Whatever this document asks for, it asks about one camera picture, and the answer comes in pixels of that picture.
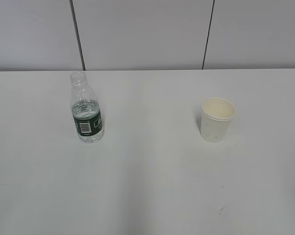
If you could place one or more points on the white paper cup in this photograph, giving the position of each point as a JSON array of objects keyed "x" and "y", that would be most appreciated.
[{"x": 217, "y": 114}]

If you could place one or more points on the clear green-label water bottle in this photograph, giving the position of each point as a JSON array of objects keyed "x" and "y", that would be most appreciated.
[{"x": 85, "y": 109}]

